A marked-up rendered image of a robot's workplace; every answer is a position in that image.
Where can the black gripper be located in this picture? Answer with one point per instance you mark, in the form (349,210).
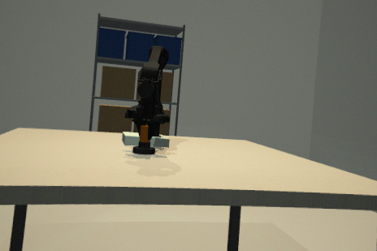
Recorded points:
(155,119)

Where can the orange cylinder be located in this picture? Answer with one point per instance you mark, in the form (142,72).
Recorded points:
(144,134)

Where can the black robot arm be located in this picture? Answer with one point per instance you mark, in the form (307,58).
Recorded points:
(151,77)

